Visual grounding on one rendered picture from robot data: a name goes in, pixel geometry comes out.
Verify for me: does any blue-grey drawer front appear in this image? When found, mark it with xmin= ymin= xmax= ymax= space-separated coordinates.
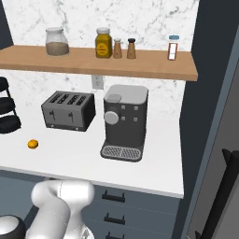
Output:
xmin=82 ymin=219 xmax=173 ymax=239
xmin=89 ymin=184 xmax=181 ymax=216
xmin=81 ymin=199 xmax=179 ymax=239

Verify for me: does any dark grey coffee machine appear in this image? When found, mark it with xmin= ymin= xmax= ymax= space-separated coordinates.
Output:
xmin=99 ymin=84 xmax=149 ymax=163

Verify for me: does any grey four-slot toaster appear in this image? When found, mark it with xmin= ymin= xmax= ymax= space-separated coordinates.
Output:
xmin=40 ymin=90 xmax=97 ymax=133

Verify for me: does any wooden shaker with silver top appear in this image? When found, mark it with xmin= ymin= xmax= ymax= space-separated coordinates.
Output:
xmin=112 ymin=37 xmax=123 ymax=60

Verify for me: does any wooden shaker with black top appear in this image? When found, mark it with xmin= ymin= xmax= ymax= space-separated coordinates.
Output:
xmin=126 ymin=37 xmax=137 ymax=61

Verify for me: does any yellow jar with silver lid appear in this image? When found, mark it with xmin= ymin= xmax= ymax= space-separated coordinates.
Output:
xmin=94 ymin=27 xmax=113 ymax=59

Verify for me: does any small bottle with blue cap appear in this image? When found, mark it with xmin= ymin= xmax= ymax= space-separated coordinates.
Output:
xmin=167 ymin=35 xmax=180 ymax=62

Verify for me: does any small orange fruit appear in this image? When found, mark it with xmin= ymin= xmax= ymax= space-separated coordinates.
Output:
xmin=27 ymin=139 xmax=39 ymax=150

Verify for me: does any dark blue tall cabinet panel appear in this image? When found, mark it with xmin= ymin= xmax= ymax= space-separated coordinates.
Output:
xmin=171 ymin=0 xmax=239 ymax=239

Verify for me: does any glass jar with brown contents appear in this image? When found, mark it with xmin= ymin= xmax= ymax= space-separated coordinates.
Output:
xmin=45 ymin=26 xmax=70 ymax=57

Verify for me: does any grey fridge door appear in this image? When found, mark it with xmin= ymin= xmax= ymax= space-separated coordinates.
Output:
xmin=180 ymin=46 xmax=239 ymax=239

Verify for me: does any white wall power socket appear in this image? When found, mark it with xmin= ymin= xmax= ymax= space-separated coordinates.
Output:
xmin=91 ymin=74 xmax=105 ymax=91

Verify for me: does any wooden wall shelf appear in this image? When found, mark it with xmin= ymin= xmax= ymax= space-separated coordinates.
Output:
xmin=0 ymin=45 xmax=199 ymax=82

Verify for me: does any black drawer handle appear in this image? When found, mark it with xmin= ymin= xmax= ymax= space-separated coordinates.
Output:
xmin=101 ymin=190 xmax=126 ymax=204
xmin=105 ymin=231 xmax=125 ymax=239
xmin=103 ymin=212 xmax=126 ymax=226

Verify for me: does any black fridge door handle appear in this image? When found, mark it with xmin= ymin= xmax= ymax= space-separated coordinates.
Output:
xmin=194 ymin=148 xmax=239 ymax=239

